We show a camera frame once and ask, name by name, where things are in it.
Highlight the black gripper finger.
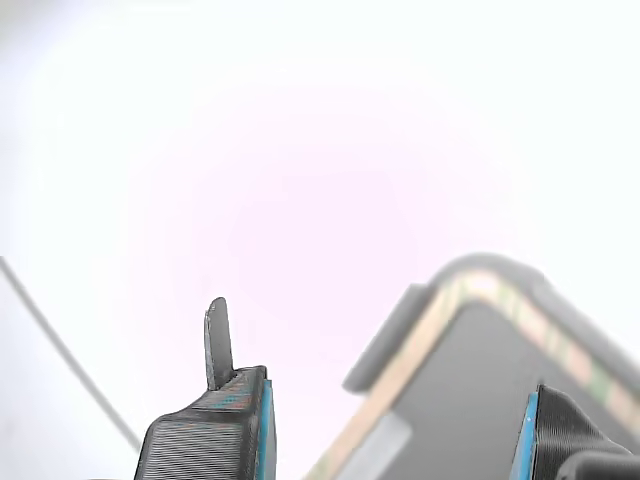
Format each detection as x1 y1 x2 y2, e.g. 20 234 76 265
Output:
509 383 640 480
133 296 277 480

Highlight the beige rectangular frame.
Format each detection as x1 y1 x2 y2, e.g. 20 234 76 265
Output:
299 270 640 480

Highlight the light grey holder plate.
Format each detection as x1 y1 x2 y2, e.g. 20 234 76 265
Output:
342 252 640 480

